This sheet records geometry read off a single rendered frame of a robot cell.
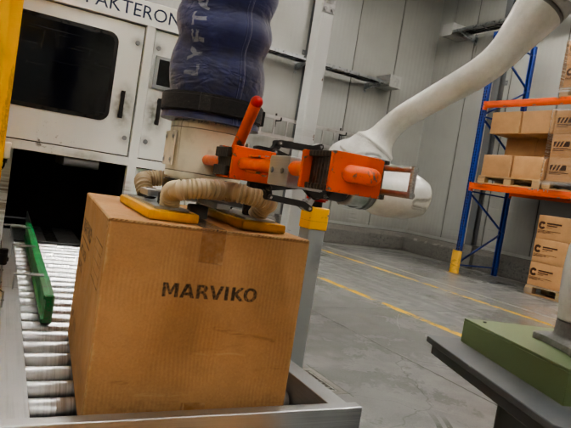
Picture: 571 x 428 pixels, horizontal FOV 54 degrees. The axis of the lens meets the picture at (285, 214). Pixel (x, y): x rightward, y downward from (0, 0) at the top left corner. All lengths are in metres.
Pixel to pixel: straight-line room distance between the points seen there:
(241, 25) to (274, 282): 0.53
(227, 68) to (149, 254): 0.42
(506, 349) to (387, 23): 11.74
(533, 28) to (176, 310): 0.88
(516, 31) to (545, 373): 0.65
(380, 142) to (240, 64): 0.35
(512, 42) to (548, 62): 10.30
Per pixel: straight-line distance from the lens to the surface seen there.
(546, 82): 11.41
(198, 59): 1.20
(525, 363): 1.22
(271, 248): 1.11
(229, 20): 1.21
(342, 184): 0.67
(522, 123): 9.79
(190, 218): 1.09
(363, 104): 12.20
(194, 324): 1.10
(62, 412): 1.27
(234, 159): 0.98
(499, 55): 1.22
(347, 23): 12.13
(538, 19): 1.24
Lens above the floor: 1.05
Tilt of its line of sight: 3 degrees down
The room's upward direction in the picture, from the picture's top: 9 degrees clockwise
